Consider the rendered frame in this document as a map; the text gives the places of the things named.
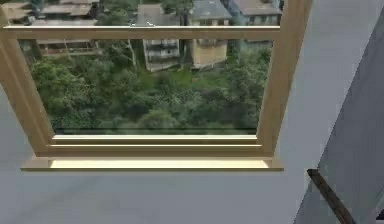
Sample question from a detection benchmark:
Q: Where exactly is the wooden framed window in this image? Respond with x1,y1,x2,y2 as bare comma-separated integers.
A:
0,0,314,173

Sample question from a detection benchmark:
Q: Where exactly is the dark brown wooden bar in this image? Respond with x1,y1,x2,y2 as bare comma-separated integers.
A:
306,168,356,224

